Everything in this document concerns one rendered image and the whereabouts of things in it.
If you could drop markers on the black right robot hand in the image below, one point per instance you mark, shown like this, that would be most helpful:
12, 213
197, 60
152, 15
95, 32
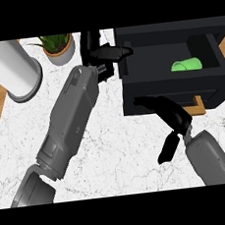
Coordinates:
170, 111

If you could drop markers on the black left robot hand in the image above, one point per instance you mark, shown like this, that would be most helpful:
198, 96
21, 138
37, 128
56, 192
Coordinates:
110, 53

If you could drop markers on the white cylinder with grey base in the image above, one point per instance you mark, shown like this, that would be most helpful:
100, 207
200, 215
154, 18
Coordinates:
10, 68

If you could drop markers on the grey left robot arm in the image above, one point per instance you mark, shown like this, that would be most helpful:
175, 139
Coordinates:
71, 112

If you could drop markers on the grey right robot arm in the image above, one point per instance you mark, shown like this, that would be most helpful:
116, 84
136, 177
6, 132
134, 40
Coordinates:
210, 161

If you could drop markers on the black drawer front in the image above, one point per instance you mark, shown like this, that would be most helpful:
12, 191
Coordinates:
167, 85

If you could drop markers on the black drawer cabinet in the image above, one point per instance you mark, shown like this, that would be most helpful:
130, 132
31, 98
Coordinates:
157, 51

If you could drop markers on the green plant in grey pot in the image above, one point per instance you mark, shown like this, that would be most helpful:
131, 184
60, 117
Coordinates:
57, 48

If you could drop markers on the green cup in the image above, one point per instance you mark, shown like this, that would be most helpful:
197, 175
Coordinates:
187, 64

